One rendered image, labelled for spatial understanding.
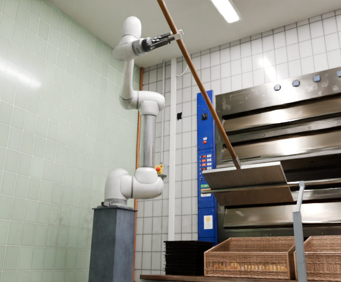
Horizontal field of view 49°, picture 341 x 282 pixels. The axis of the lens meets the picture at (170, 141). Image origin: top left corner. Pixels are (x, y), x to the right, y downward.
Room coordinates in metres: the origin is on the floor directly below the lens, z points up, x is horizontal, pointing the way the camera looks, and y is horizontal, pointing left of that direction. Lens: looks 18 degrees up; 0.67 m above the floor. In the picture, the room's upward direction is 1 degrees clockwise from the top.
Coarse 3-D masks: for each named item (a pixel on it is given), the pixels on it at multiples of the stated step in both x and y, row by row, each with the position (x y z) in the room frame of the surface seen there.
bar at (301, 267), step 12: (312, 180) 2.30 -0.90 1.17; (324, 180) 2.26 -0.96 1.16; (336, 180) 2.22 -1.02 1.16; (204, 192) 2.70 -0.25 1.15; (216, 192) 2.65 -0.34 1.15; (300, 192) 2.28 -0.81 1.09; (300, 204) 2.21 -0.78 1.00; (300, 216) 2.14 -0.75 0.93; (300, 228) 2.13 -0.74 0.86; (300, 240) 2.13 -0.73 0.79; (300, 252) 2.14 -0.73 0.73; (300, 264) 2.14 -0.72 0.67; (300, 276) 2.14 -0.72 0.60
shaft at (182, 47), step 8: (160, 0) 1.55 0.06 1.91; (160, 8) 1.59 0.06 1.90; (168, 16) 1.62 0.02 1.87; (168, 24) 1.65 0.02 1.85; (176, 32) 1.69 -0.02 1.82; (176, 40) 1.72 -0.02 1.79; (184, 48) 1.76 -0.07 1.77; (184, 56) 1.79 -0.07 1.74; (192, 64) 1.83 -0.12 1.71; (192, 72) 1.87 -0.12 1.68; (200, 80) 1.91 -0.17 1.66; (200, 88) 1.95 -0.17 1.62; (208, 96) 2.00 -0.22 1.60; (208, 104) 2.03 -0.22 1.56; (216, 120) 2.12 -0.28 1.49; (224, 136) 2.21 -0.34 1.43; (232, 152) 2.31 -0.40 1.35
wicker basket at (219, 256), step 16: (240, 240) 2.91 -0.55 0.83; (272, 240) 2.79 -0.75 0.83; (288, 240) 2.72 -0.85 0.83; (208, 256) 2.55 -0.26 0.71; (224, 256) 2.49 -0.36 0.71; (240, 256) 2.43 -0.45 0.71; (256, 256) 2.39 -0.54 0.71; (272, 256) 2.33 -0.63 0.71; (288, 256) 2.31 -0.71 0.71; (208, 272) 2.56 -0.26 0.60; (224, 272) 2.49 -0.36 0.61; (240, 272) 2.44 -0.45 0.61; (256, 272) 2.39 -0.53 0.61; (272, 272) 2.34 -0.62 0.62; (288, 272) 2.28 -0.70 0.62
